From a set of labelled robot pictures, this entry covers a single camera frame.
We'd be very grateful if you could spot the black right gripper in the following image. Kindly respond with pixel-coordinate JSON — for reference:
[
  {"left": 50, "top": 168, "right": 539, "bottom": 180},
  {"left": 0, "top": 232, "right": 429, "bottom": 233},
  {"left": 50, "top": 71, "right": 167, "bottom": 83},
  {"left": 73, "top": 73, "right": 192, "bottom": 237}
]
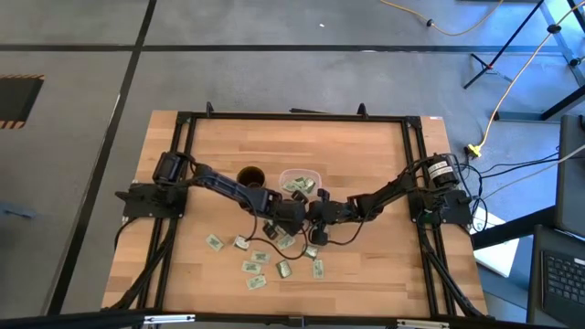
[{"left": 305, "top": 188, "right": 356, "bottom": 247}]

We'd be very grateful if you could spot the clear plastic container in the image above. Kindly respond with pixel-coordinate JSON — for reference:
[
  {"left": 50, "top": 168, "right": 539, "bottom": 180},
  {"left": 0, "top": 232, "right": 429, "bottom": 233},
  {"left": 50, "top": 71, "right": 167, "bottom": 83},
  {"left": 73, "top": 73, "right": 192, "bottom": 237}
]
[{"left": 279, "top": 168, "right": 323, "bottom": 198}]

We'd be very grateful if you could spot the brown ceramic mug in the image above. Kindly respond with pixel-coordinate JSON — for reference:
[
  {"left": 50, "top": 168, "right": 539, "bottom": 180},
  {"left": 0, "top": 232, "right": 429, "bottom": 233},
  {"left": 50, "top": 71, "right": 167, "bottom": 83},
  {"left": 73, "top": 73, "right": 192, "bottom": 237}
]
[{"left": 236, "top": 165, "right": 267, "bottom": 189}]

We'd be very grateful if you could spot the white box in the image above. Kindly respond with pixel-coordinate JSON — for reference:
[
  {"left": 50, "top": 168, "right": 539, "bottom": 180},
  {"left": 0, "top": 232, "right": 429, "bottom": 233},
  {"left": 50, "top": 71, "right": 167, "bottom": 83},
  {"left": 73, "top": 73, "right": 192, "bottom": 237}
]
[{"left": 473, "top": 205, "right": 521, "bottom": 279}]

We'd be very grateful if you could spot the black desk beam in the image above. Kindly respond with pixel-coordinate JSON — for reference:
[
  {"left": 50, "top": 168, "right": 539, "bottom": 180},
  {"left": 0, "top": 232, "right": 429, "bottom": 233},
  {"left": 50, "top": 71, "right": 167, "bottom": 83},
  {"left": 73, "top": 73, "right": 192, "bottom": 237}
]
[{"left": 470, "top": 205, "right": 558, "bottom": 251}]

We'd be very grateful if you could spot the black tripod stand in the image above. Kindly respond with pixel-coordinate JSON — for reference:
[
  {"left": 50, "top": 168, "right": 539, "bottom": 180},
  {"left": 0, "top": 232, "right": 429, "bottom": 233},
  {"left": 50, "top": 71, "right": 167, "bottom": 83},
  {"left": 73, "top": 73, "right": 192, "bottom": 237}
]
[{"left": 463, "top": 0, "right": 548, "bottom": 90}]

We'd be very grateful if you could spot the grey monitor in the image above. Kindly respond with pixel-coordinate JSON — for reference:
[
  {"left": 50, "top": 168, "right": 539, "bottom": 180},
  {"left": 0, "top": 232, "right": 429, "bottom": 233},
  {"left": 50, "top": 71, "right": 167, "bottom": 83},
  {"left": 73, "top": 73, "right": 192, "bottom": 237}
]
[{"left": 555, "top": 113, "right": 585, "bottom": 239}]

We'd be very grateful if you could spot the black laptop keyboard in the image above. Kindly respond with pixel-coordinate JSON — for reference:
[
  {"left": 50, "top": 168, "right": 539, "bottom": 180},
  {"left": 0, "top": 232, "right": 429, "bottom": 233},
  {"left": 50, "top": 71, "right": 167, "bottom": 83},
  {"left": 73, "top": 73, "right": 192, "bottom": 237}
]
[{"left": 527, "top": 224, "right": 585, "bottom": 328}]

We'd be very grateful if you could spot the black stand leg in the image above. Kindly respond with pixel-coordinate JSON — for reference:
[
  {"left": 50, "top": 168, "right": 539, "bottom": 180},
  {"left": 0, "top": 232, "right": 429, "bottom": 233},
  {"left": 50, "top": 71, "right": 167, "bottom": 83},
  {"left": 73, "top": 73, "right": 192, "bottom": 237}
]
[{"left": 540, "top": 84, "right": 585, "bottom": 122}]

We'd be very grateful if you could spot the blue floor object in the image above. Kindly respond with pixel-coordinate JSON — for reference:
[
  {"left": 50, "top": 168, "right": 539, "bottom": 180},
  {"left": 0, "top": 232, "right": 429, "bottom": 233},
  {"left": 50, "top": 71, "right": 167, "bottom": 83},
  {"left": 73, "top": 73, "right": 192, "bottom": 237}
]
[{"left": 0, "top": 203, "right": 37, "bottom": 221}]

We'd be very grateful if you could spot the black floor hatch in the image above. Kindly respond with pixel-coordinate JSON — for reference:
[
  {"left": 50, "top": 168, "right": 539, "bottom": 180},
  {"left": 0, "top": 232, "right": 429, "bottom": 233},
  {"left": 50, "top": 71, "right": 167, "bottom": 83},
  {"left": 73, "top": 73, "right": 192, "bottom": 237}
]
[{"left": 0, "top": 74, "right": 46, "bottom": 131}]

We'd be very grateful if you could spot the black right camera cable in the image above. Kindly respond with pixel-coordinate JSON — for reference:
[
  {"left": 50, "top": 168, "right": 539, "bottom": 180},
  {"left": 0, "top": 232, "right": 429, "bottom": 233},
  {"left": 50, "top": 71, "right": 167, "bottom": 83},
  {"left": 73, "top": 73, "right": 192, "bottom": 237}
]
[{"left": 326, "top": 214, "right": 369, "bottom": 247}]

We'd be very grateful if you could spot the silver metal bracket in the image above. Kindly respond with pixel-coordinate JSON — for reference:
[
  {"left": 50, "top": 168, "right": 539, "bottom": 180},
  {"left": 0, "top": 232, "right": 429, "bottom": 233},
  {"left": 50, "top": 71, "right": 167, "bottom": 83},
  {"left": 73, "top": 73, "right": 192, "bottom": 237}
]
[
  {"left": 395, "top": 318, "right": 452, "bottom": 329},
  {"left": 144, "top": 313, "right": 197, "bottom": 326}
]

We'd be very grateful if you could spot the black cable bundle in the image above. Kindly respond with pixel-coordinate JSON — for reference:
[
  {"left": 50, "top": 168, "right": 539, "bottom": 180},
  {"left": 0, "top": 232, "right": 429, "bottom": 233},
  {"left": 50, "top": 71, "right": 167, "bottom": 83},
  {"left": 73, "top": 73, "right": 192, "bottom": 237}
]
[{"left": 453, "top": 145, "right": 561, "bottom": 184}]

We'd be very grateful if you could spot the yellow extension cable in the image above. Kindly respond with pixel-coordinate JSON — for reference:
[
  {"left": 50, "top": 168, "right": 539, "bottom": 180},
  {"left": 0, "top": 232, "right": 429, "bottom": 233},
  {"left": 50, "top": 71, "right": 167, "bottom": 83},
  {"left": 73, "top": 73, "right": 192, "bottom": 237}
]
[{"left": 378, "top": 0, "right": 505, "bottom": 37}]

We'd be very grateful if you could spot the white cable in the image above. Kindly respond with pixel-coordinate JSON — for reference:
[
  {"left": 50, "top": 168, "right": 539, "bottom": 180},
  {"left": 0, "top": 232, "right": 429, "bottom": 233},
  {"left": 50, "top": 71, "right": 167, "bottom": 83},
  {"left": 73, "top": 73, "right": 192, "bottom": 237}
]
[{"left": 484, "top": 143, "right": 585, "bottom": 200}]

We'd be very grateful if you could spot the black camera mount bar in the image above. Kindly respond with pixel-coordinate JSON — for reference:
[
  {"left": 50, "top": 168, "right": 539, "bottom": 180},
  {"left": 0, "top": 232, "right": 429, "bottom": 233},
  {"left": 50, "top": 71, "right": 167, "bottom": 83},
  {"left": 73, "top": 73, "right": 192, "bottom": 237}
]
[{"left": 0, "top": 309, "right": 585, "bottom": 329}]

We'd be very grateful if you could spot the yellow cable with plug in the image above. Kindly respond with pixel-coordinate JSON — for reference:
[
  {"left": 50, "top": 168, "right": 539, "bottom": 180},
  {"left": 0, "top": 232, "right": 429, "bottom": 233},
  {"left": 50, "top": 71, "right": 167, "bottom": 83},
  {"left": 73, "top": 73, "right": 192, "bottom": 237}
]
[{"left": 464, "top": 0, "right": 585, "bottom": 160}]

